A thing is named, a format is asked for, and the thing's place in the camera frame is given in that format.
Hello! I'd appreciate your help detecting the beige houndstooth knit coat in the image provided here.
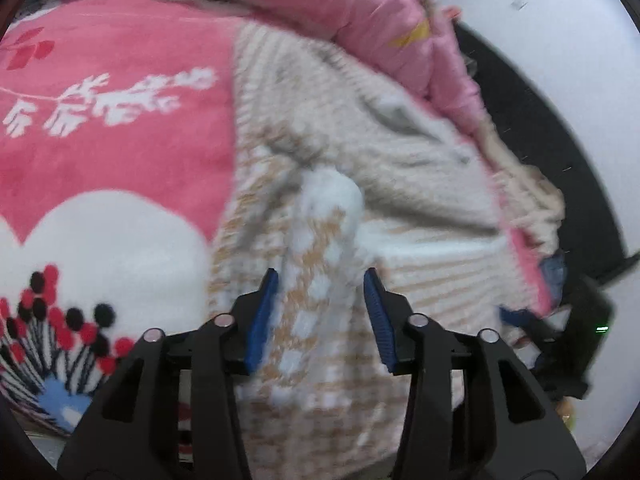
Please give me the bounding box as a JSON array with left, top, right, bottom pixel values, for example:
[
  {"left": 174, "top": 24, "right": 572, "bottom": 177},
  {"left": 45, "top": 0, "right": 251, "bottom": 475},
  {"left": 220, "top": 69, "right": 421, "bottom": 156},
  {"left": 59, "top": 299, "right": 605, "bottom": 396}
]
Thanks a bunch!
[{"left": 193, "top": 18, "right": 539, "bottom": 479}]

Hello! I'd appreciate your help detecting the blue denim garment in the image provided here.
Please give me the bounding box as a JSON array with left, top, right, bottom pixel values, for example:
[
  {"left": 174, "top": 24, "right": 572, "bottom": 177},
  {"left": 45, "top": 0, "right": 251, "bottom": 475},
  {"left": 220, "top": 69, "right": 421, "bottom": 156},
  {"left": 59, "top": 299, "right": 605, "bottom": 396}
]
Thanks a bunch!
[{"left": 538, "top": 250, "right": 567, "bottom": 310}]

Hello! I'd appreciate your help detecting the beige cloth garment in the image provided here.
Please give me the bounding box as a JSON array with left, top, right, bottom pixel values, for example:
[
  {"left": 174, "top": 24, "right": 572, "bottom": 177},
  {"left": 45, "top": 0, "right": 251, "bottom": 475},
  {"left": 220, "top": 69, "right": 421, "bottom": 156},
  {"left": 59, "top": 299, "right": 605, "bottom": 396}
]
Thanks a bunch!
[{"left": 475, "top": 116, "right": 565, "bottom": 260}]

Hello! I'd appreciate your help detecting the black padded headboard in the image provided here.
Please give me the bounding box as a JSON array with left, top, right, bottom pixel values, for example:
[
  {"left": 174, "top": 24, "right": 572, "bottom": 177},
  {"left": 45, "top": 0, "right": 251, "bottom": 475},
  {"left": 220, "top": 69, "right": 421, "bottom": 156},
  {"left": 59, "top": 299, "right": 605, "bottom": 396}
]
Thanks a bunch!
[{"left": 454, "top": 25, "right": 639, "bottom": 287}]

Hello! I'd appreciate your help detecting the pink floral bed blanket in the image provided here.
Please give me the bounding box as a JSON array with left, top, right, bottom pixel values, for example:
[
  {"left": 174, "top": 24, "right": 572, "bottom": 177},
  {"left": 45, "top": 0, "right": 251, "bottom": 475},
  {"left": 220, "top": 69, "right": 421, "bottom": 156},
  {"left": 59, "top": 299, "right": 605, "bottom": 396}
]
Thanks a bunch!
[{"left": 0, "top": 0, "right": 557, "bottom": 441}]

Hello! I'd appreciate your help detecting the orange cloth on headboard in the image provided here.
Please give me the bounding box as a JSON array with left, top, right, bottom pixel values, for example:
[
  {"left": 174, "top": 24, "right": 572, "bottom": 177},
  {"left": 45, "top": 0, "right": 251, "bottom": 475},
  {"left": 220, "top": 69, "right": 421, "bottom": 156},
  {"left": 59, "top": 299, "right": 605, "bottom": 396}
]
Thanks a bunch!
[{"left": 442, "top": 6, "right": 462, "bottom": 21}]

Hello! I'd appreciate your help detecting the pink cartoon duvet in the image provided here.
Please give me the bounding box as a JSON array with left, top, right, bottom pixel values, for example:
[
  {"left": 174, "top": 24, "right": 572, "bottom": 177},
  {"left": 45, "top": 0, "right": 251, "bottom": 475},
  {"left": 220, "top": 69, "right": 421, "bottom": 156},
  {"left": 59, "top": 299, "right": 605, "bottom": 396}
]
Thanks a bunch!
[{"left": 98, "top": 0, "right": 486, "bottom": 137}]

